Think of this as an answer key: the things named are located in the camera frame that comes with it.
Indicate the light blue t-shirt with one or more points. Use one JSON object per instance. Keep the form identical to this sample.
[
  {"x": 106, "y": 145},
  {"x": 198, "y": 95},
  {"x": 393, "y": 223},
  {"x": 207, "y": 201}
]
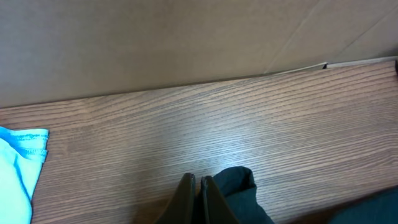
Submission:
[{"x": 23, "y": 153}]

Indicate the black t-shirt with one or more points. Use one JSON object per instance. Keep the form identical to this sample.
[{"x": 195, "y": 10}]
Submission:
[{"x": 238, "y": 187}]

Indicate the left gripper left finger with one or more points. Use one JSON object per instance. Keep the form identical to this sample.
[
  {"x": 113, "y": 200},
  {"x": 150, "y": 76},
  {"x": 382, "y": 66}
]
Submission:
[{"x": 179, "y": 209}]

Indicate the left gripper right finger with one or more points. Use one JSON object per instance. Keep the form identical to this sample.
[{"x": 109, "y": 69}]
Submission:
[{"x": 215, "y": 206}]

